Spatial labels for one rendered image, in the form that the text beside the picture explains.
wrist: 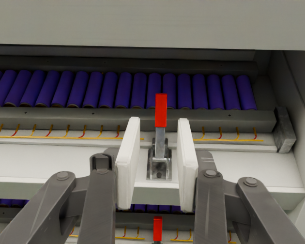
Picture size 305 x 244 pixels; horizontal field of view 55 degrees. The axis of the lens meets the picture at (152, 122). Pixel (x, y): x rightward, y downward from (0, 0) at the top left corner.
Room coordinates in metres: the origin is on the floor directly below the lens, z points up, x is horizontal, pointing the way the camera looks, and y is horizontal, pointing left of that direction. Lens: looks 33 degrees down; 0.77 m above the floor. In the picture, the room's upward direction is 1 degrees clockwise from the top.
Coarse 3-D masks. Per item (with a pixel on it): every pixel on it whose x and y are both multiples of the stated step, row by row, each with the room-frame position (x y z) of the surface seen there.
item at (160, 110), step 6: (156, 96) 0.26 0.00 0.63; (162, 96) 0.26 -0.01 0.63; (156, 102) 0.26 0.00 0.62; (162, 102) 0.26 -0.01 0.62; (156, 108) 0.26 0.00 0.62; (162, 108) 0.26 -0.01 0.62; (156, 114) 0.26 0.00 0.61; (162, 114) 0.26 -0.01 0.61; (156, 120) 0.25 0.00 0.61; (162, 120) 0.25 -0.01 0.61; (156, 126) 0.25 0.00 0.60; (162, 126) 0.25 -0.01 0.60; (156, 132) 0.25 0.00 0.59; (162, 132) 0.25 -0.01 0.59; (156, 138) 0.25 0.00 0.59; (162, 138) 0.25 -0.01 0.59; (156, 144) 0.25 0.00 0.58; (162, 144) 0.25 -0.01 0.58; (156, 150) 0.25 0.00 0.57; (162, 150) 0.25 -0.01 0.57; (156, 156) 0.24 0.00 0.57; (162, 156) 0.24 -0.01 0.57
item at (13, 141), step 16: (32, 144) 0.28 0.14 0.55; (48, 144) 0.28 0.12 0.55; (64, 144) 0.28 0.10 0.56; (80, 144) 0.28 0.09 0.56; (96, 144) 0.28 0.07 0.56; (112, 144) 0.28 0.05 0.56; (144, 144) 0.27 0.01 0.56; (176, 144) 0.27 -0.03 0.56; (208, 144) 0.27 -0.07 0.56; (224, 144) 0.27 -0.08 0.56
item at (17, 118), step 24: (0, 120) 0.30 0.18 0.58; (24, 120) 0.30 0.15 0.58; (48, 120) 0.30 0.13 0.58; (72, 120) 0.30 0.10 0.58; (96, 120) 0.29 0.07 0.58; (120, 120) 0.29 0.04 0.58; (144, 120) 0.29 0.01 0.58; (168, 120) 0.29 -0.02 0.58; (192, 120) 0.29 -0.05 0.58; (216, 120) 0.29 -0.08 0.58; (240, 120) 0.29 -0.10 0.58; (264, 120) 0.29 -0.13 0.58
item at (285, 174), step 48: (0, 48) 0.41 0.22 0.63; (48, 48) 0.41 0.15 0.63; (96, 48) 0.40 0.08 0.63; (144, 48) 0.40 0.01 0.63; (192, 48) 0.40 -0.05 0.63; (288, 96) 0.32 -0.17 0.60; (0, 144) 0.28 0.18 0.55; (240, 144) 0.28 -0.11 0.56; (288, 144) 0.26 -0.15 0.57; (0, 192) 0.24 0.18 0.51; (144, 192) 0.23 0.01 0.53; (288, 192) 0.22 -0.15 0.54
